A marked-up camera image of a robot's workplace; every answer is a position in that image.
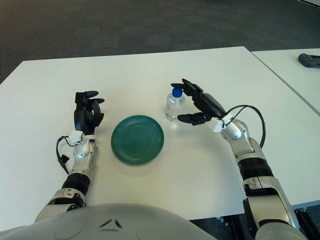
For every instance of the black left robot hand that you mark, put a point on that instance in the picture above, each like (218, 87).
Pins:
(83, 118)

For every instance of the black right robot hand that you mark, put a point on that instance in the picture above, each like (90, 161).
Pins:
(210, 105)

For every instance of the clear bottle with blue cap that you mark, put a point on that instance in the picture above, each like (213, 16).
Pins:
(175, 107)

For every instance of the green round plate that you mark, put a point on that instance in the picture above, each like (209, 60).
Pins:
(137, 140)

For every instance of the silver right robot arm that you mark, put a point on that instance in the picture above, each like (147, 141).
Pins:
(250, 155)

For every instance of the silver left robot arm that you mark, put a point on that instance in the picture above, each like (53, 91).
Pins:
(82, 152)

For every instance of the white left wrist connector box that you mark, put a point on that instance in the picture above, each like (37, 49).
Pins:
(75, 136)

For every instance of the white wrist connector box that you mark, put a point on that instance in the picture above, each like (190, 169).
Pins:
(75, 136)
(217, 125)

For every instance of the white right wrist connector box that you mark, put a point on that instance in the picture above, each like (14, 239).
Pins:
(217, 125)

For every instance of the grey fabric object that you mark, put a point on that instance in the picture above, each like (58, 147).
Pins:
(307, 60)

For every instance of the grey robot torso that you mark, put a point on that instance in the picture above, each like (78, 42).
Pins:
(100, 225)

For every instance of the black table leg with caster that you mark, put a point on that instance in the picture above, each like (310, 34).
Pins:
(307, 222)

